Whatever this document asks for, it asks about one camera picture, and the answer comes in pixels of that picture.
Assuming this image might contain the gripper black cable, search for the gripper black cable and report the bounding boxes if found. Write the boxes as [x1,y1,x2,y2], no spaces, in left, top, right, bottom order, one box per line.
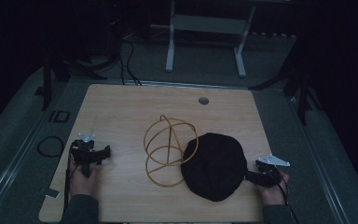
[265,164,300,224]
[62,146,76,216]

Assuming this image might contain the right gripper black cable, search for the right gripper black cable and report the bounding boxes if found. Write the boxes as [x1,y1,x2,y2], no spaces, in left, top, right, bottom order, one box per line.
[265,164,300,224]

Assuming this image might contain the person's left hand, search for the person's left hand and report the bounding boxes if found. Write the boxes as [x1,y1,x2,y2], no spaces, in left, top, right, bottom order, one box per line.
[68,154,102,200]

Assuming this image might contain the black hat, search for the black hat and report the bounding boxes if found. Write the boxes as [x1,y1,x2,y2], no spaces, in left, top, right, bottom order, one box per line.
[180,132,249,203]

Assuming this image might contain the person's right hand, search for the person's right hand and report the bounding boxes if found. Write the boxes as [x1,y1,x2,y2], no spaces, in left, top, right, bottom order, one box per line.
[256,170,291,207]

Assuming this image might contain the black floor cables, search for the black floor cables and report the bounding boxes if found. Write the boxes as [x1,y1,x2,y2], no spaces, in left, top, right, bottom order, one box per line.
[117,34,144,87]

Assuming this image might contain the white metal desk frame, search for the white metal desk frame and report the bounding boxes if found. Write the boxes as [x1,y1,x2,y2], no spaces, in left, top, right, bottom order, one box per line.
[150,0,257,78]

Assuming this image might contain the black tripod stand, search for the black tripod stand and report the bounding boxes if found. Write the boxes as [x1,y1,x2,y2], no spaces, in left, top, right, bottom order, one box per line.
[247,36,325,126]
[40,46,120,112]

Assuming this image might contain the golden wire hat stand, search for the golden wire hat stand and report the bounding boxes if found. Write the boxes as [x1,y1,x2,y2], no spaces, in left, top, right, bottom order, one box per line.
[143,114,200,189]

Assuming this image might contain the black tape floor marking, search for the black tape floor marking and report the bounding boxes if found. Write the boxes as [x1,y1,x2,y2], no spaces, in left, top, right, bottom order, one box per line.
[47,109,72,124]

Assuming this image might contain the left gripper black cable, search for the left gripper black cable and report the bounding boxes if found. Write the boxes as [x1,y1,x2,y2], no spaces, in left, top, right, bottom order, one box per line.
[62,146,76,216]

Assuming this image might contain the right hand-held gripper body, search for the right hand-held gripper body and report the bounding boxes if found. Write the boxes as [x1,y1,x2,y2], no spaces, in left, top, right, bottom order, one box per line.
[255,153,292,189]

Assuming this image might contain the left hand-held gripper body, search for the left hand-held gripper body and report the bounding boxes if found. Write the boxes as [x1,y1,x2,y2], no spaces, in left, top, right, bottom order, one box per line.
[70,133,106,178]

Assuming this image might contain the coiled black cable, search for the coiled black cable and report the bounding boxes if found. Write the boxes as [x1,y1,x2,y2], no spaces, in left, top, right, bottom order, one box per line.
[36,135,66,159]

